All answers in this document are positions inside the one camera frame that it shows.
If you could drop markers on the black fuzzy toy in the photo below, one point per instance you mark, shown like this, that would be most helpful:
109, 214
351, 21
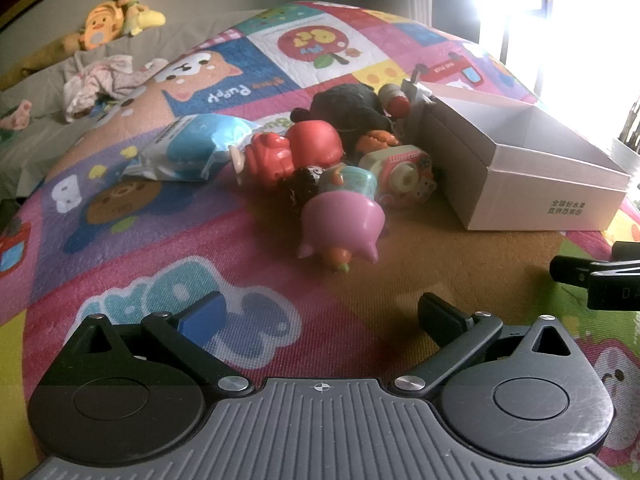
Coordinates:
299, 187

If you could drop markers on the white cardboard box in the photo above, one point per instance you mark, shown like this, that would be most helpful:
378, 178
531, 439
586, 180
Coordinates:
525, 195

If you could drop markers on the orange pumpkin toy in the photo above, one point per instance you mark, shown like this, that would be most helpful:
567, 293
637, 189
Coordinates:
380, 139

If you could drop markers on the pink patterned cloth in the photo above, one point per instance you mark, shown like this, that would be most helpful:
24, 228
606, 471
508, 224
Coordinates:
17, 115

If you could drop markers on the pink toy camera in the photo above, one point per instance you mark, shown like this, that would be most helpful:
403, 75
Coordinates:
395, 170

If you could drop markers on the pink toy figure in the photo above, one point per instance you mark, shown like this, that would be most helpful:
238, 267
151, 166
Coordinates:
345, 217

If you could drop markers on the teal small toy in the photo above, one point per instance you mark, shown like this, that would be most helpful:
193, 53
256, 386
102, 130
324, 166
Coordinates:
347, 180

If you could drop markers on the red toy figure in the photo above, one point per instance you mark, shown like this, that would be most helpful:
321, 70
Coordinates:
300, 150

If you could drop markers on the red capped cylinder toy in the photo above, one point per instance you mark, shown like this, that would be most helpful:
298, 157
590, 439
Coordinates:
395, 101

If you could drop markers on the black plush toy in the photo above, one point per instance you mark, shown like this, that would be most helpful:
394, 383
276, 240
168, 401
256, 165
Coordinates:
345, 105

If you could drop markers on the bright window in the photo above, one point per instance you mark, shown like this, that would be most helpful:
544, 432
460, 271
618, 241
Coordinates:
550, 20

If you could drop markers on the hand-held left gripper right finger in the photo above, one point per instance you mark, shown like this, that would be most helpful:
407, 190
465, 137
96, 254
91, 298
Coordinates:
442, 317

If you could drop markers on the colourful printed blanket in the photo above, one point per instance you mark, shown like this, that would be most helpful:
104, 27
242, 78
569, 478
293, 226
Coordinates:
200, 220

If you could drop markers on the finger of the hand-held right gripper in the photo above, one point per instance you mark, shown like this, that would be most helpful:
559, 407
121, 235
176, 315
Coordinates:
627, 251
570, 270

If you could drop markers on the beige covered sofa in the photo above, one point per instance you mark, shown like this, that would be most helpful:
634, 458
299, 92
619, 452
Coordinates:
30, 160

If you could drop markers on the blue white wipes packet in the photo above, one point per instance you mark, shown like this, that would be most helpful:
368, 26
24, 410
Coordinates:
190, 147

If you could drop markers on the yellow plush toy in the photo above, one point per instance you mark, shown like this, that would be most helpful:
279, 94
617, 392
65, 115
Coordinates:
145, 20

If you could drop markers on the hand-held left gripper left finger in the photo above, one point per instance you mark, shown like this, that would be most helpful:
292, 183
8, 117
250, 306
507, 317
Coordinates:
202, 316

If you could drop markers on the orange tiger plush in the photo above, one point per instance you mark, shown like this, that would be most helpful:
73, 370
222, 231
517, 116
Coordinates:
97, 25

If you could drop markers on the pile of light clothes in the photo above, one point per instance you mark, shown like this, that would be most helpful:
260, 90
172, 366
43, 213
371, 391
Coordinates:
107, 77

